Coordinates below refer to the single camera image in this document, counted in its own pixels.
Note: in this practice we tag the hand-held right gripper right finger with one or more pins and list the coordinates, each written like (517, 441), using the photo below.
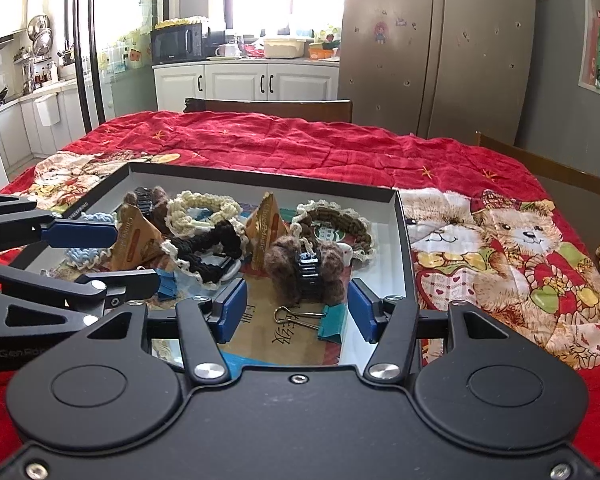
(362, 310)

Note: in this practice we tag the cream plastic container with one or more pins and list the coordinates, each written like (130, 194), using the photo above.
(282, 48)

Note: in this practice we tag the brown fuzzy hair claw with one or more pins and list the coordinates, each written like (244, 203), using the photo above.
(145, 197)
(282, 255)

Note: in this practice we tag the white hanging bin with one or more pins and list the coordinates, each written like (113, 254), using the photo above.
(47, 110)

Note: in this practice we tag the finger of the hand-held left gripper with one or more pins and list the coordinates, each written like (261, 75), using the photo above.
(80, 234)
(130, 285)

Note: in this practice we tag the steel two-door refrigerator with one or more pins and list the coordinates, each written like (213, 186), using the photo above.
(455, 60)

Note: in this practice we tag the cream crochet scrunchie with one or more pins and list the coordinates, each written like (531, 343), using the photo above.
(200, 200)

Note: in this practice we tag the black white-edged crochet scrunchie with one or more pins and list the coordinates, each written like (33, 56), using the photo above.
(215, 240)

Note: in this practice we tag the teal binder clip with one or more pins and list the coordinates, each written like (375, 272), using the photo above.
(332, 325)

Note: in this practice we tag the white kitchen cabinet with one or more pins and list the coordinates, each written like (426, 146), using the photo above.
(230, 82)

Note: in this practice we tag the blue binder clip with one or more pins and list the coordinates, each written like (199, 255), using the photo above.
(167, 285)

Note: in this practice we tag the black microwave oven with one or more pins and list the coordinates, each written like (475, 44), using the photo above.
(177, 45)

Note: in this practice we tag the red printed blanket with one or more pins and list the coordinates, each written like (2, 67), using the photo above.
(330, 145)

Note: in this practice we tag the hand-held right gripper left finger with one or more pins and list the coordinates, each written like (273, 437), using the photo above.
(232, 310)

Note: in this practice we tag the brown cream-edged crochet scrunchie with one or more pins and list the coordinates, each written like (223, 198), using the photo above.
(350, 222)

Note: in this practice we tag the doll fridge magnet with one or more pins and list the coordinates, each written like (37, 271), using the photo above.
(380, 32)

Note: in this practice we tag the yellow artificial flowers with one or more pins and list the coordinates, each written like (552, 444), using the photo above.
(180, 22)

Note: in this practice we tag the light blue crochet scrunchie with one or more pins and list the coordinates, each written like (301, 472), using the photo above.
(87, 257)

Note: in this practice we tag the triangular brown snack packet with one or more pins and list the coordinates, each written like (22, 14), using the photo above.
(135, 240)
(267, 230)

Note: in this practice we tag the orange tray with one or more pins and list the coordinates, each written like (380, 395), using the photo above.
(322, 53)

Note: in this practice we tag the white kitchen counter unit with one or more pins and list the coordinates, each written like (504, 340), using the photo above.
(25, 135)

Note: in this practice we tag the black cardboard box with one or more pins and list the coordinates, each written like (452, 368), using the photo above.
(260, 182)

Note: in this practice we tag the white mug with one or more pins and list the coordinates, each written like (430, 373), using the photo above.
(226, 51)

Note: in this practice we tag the hanging steel pots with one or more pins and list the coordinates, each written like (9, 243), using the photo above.
(40, 35)

